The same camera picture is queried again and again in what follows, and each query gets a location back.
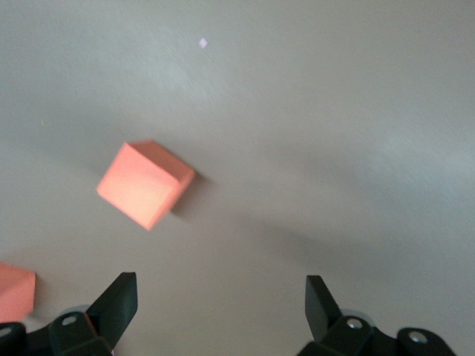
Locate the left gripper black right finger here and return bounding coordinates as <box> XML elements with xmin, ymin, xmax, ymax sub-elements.
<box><xmin>300</xmin><ymin>274</ymin><xmax>457</xmax><ymax>356</ymax></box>

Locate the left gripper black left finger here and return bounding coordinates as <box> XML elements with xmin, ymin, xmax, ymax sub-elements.
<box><xmin>0</xmin><ymin>272</ymin><xmax>139</xmax><ymax>356</ymax></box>

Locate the orange foam block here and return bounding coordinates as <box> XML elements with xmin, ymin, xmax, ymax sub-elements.
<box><xmin>0</xmin><ymin>261</ymin><xmax>37</xmax><ymax>323</ymax></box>
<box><xmin>96</xmin><ymin>139</ymin><xmax>197</xmax><ymax>231</ymax></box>

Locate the brown table cover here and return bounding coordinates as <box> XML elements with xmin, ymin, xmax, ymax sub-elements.
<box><xmin>0</xmin><ymin>0</ymin><xmax>475</xmax><ymax>356</ymax></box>

